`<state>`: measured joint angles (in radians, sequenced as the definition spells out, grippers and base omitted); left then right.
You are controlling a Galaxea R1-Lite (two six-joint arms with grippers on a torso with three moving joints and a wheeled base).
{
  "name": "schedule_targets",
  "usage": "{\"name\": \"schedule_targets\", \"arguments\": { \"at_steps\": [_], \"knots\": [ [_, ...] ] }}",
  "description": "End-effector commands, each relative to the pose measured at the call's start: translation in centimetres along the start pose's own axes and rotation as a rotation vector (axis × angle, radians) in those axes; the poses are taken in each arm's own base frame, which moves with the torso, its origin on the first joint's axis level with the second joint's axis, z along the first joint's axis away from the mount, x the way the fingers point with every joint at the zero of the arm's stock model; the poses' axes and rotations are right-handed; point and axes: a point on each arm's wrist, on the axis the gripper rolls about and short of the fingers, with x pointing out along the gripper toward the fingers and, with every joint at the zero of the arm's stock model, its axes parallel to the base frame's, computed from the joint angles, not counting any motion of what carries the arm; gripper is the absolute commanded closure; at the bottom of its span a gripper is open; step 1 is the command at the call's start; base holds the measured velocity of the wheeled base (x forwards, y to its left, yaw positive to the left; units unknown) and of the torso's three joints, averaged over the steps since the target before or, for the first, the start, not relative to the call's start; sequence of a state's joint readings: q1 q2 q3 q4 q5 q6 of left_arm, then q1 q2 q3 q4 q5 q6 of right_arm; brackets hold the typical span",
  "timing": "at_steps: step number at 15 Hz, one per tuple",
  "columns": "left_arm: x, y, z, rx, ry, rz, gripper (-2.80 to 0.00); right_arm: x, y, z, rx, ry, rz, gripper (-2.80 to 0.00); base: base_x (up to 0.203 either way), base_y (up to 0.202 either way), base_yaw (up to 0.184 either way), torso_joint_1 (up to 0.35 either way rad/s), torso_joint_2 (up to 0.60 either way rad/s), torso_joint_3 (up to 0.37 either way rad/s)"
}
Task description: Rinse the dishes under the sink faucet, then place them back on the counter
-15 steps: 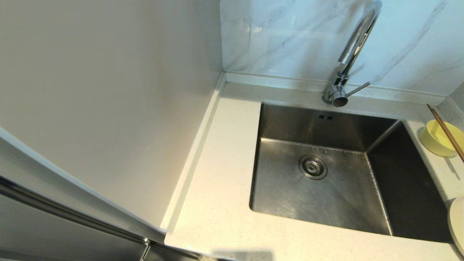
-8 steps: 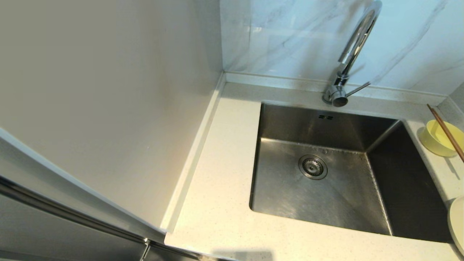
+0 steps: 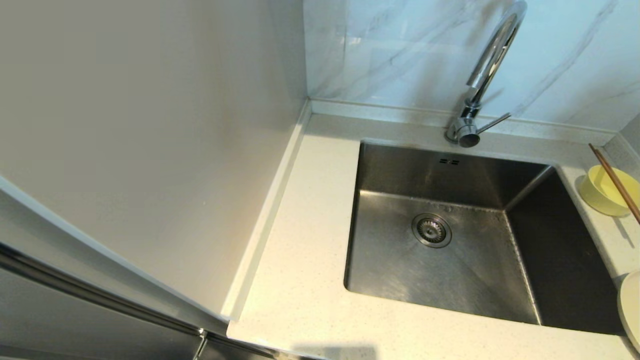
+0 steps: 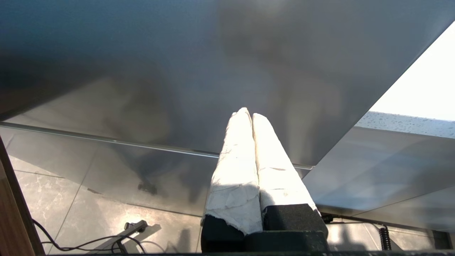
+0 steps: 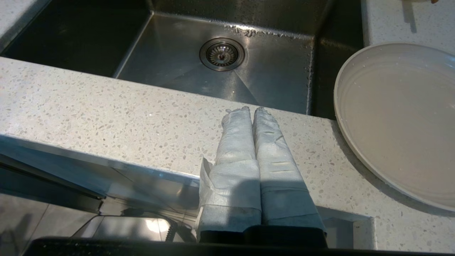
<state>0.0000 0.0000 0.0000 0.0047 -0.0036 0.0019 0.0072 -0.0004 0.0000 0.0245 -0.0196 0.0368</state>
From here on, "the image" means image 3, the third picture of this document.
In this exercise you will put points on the grey metal appliance door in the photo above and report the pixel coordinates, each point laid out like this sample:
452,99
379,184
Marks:
75,320

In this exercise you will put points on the round metal drain strainer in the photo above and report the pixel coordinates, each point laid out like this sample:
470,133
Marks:
431,230

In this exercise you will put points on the yellow plastic bowl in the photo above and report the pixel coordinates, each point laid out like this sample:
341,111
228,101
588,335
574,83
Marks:
600,195

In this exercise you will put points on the stainless steel sink basin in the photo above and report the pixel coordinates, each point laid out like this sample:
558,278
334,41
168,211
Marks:
450,280

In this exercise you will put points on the chrome gooseneck kitchen faucet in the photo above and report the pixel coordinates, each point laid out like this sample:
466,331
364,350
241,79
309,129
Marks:
492,52

